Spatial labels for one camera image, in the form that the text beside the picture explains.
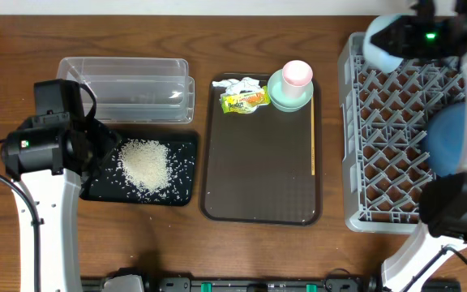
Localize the black rectangular tray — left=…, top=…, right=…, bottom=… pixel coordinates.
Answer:
left=81, top=127, right=198, bottom=206

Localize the wooden chopstick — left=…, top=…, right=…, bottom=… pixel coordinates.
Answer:
left=310, top=97, right=315, bottom=176

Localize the yellow snack wrapper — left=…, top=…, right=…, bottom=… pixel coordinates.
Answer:
left=220, top=87, right=271, bottom=114

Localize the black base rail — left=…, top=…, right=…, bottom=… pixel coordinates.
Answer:
left=81, top=267, right=461, bottom=292

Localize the pink cup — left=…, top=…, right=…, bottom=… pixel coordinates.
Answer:
left=281, top=60, right=313, bottom=99

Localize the pile of rice grains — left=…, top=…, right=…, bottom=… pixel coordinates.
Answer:
left=118, top=140, right=172, bottom=192

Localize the grey dishwasher rack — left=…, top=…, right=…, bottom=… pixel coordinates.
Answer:
left=338, top=32, right=465, bottom=234

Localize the dark blue bowl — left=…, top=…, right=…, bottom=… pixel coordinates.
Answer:
left=422, top=103, right=465, bottom=177

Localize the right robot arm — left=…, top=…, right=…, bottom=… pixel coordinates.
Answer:
left=363, top=1, right=467, bottom=291

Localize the light blue bowl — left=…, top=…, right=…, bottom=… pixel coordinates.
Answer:
left=362, top=14, right=403, bottom=73

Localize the crumpled white paper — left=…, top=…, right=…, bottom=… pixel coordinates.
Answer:
left=212, top=77, right=261, bottom=95

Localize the brown serving tray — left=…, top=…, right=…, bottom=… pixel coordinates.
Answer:
left=199, top=84, right=323, bottom=226

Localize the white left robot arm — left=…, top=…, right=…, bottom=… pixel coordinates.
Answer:
left=0, top=114, right=121, bottom=291

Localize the clear plastic bin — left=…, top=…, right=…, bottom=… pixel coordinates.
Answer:
left=57, top=57, right=195, bottom=124

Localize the mint green bowl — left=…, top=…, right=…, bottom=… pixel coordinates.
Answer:
left=268, top=69, right=314, bottom=112

